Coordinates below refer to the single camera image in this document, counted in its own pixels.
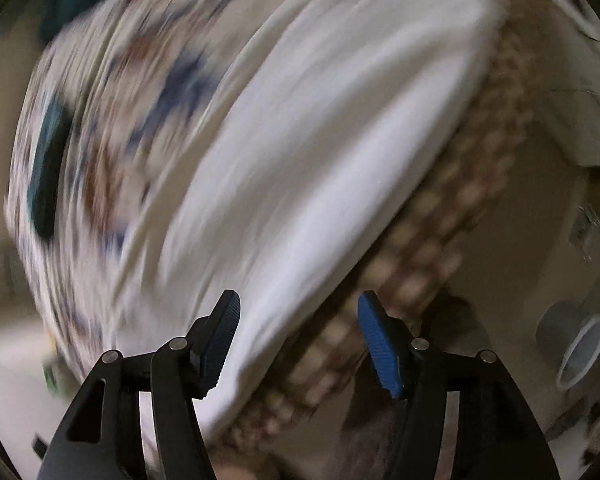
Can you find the dark blue cloth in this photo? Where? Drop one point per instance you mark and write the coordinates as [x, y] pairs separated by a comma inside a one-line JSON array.
[[50, 170]]

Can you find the brown checked blanket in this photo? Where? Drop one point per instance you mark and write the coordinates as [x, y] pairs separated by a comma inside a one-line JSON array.
[[485, 160]]

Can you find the floral blanket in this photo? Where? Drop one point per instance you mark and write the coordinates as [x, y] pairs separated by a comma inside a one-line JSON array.
[[130, 85]]

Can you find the white appliance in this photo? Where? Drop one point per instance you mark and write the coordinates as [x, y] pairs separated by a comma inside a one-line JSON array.
[[580, 85]]

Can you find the white pants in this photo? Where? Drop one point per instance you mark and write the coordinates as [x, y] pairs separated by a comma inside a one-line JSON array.
[[305, 160]]

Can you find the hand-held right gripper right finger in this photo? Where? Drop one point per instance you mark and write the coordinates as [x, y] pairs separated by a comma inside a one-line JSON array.
[[382, 345]]

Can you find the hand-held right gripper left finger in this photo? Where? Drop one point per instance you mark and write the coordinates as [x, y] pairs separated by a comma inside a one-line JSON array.
[[222, 340]]

